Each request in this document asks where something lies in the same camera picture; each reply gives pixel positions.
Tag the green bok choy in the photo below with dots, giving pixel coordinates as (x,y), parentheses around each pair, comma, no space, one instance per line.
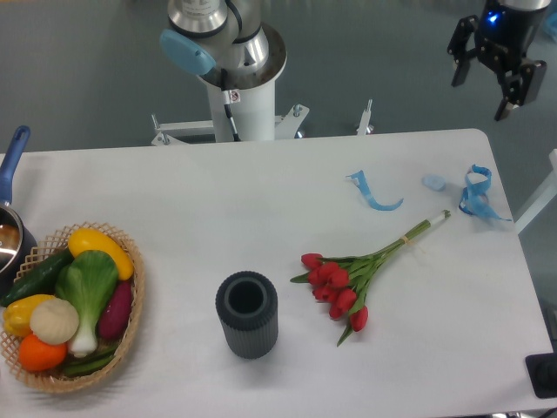
(87,284)

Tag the yellow bell pepper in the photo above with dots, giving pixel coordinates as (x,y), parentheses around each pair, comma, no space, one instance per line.
(16,316)

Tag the cream garlic bulb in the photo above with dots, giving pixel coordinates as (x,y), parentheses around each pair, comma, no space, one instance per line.
(54,321)

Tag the dark grey ribbed vase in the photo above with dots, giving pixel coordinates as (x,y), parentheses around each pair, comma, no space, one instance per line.
(247,307)

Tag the blue ribbon strip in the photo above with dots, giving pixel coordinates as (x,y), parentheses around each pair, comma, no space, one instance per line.
(360,181)

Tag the woven wicker basket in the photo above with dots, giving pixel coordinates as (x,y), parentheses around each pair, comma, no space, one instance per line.
(53,382)

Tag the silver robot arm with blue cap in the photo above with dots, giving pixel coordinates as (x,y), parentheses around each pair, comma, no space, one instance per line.
(226,44)

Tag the purple sweet potato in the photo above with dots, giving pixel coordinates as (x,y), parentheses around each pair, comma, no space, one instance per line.
(114,319)

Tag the blue handled saucepan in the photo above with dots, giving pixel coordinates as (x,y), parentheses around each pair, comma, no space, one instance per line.
(16,239)

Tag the red tulip bouquet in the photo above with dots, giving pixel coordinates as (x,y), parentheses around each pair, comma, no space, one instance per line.
(343,282)

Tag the tangled blue ribbon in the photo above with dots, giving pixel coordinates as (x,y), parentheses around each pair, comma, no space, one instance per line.
(474,200)

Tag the light blue round cap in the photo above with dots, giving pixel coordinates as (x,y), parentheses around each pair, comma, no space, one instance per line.
(434,182)

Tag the orange fruit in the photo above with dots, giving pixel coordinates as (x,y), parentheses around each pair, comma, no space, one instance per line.
(37,356)

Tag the green bean pods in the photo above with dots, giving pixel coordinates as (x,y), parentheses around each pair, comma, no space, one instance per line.
(89,364)

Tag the black device at table edge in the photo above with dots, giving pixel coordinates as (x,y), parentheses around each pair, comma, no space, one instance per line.
(542,374)

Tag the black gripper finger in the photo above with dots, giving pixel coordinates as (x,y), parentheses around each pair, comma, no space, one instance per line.
(519,86)
(457,48)

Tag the white frame at right edge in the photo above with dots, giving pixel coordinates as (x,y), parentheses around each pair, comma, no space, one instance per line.
(539,199)

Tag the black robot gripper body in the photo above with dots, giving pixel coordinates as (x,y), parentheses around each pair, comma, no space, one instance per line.
(505,31)

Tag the green cucumber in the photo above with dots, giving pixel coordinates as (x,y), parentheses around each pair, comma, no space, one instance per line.
(41,279)

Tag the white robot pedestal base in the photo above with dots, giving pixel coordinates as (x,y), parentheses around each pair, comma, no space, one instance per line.
(237,115)

